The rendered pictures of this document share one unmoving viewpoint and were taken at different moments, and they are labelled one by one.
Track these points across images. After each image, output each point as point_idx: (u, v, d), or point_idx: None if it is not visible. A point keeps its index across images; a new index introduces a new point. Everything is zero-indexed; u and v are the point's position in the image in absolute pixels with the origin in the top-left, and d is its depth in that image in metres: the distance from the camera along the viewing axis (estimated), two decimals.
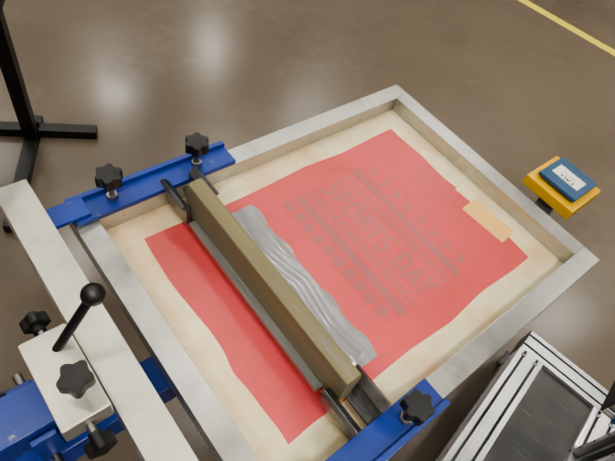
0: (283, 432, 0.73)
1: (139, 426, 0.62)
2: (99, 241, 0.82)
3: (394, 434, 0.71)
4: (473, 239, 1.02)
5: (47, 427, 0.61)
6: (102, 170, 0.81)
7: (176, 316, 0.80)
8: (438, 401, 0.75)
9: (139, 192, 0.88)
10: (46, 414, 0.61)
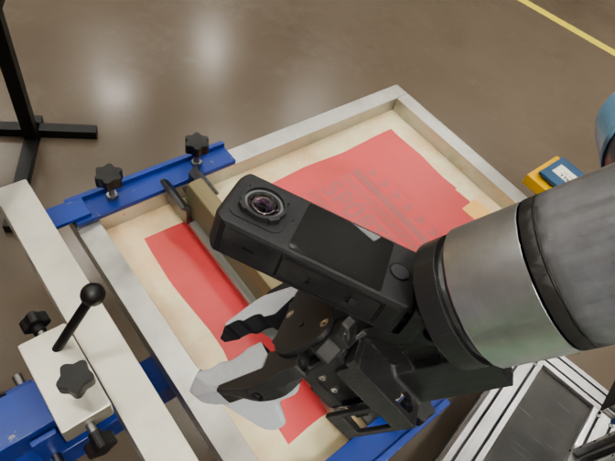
0: (283, 432, 0.73)
1: (139, 426, 0.62)
2: (99, 241, 0.82)
3: (394, 434, 0.71)
4: None
5: (47, 427, 0.61)
6: (102, 170, 0.81)
7: (176, 316, 0.80)
8: (438, 401, 0.75)
9: (139, 192, 0.88)
10: (46, 414, 0.61)
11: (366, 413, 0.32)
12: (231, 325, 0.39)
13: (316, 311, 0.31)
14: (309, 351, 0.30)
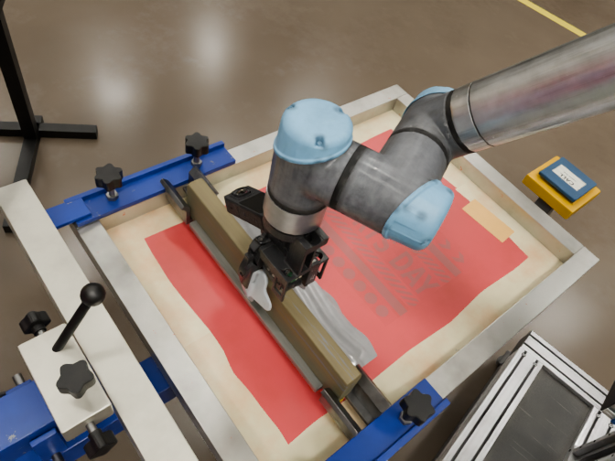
0: (283, 432, 0.73)
1: (139, 426, 0.62)
2: (99, 241, 0.82)
3: (394, 434, 0.71)
4: (473, 239, 1.02)
5: (47, 427, 0.61)
6: (102, 170, 0.81)
7: (176, 316, 0.80)
8: (438, 401, 0.75)
9: (139, 192, 0.88)
10: (46, 414, 0.61)
11: (285, 287, 0.68)
12: None
13: None
14: (256, 251, 0.69)
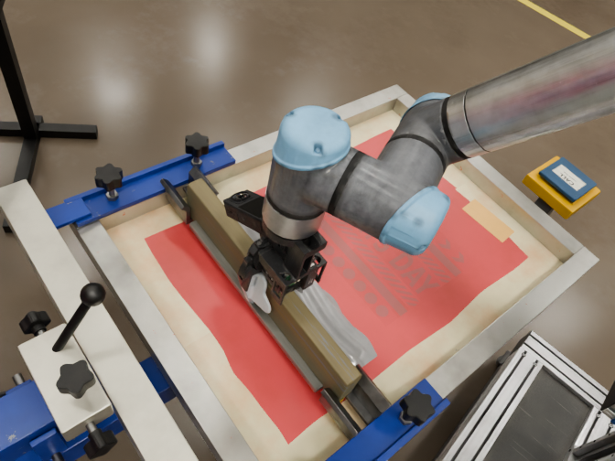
0: (283, 432, 0.73)
1: (139, 426, 0.62)
2: (99, 241, 0.82)
3: (394, 434, 0.71)
4: (473, 239, 1.02)
5: (47, 427, 0.61)
6: (102, 170, 0.81)
7: (176, 316, 0.80)
8: (438, 401, 0.75)
9: (139, 192, 0.88)
10: (46, 414, 0.61)
11: (284, 291, 0.68)
12: None
13: None
14: (255, 255, 0.70)
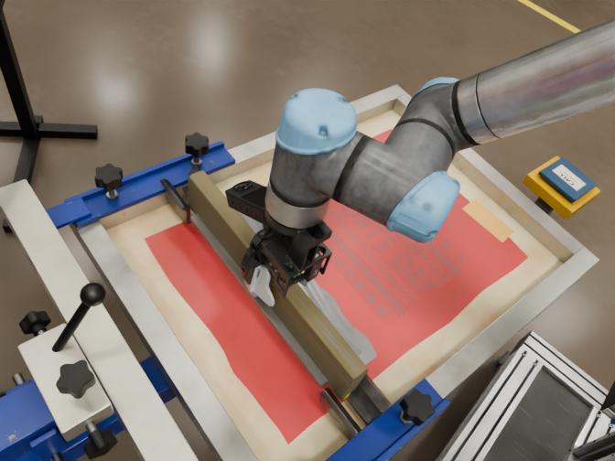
0: (283, 432, 0.73)
1: (139, 426, 0.62)
2: (99, 241, 0.82)
3: (394, 434, 0.71)
4: (473, 239, 1.02)
5: (47, 427, 0.61)
6: (102, 170, 0.81)
7: (176, 316, 0.80)
8: (438, 401, 0.75)
9: (139, 192, 0.88)
10: (46, 414, 0.61)
11: (287, 283, 0.67)
12: None
13: None
14: (258, 247, 0.68)
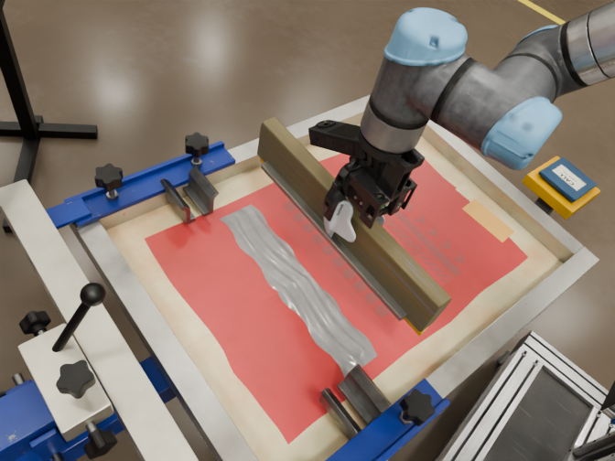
0: (283, 432, 0.73)
1: (139, 426, 0.62)
2: (99, 241, 0.82)
3: (394, 434, 0.71)
4: (473, 239, 1.02)
5: (47, 427, 0.61)
6: (102, 170, 0.81)
7: (176, 316, 0.80)
8: (438, 401, 0.75)
9: (139, 192, 0.88)
10: (46, 414, 0.61)
11: (374, 213, 0.69)
12: None
13: None
14: (343, 180, 0.70)
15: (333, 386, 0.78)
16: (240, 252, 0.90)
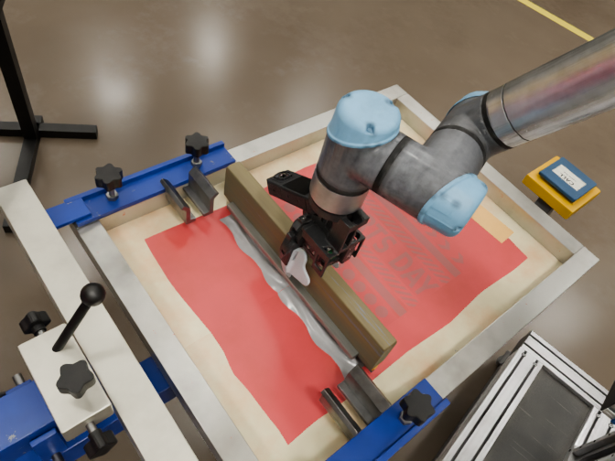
0: (283, 433, 0.73)
1: (139, 426, 0.62)
2: (99, 241, 0.82)
3: (394, 434, 0.71)
4: (472, 240, 1.02)
5: (47, 427, 0.61)
6: (102, 170, 0.81)
7: (176, 317, 0.81)
8: (438, 401, 0.75)
9: (139, 192, 0.88)
10: (46, 414, 0.61)
11: (325, 263, 0.73)
12: None
13: None
14: (297, 230, 0.75)
15: (333, 387, 0.79)
16: (240, 253, 0.90)
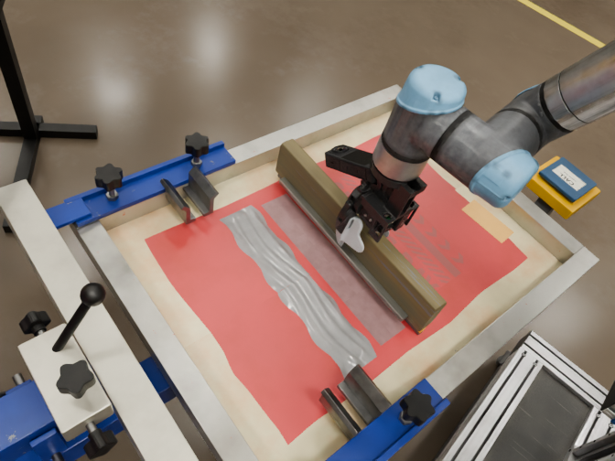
0: (283, 433, 0.73)
1: (139, 426, 0.62)
2: (99, 241, 0.82)
3: (394, 434, 0.71)
4: (472, 240, 1.02)
5: (47, 427, 0.61)
6: (102, 170, 0.81)
7: (176, 317, 0.81)
8: (438, 401, 0.75)
9: (139, 192, 0.88)
10: (46, 414, 0.61)
11: (382, 230, 0.79)
12: None
13: None
14: (355, 199, 0.81)
15: (333, 387, 0.79)
16: (240, 253, 0.90)
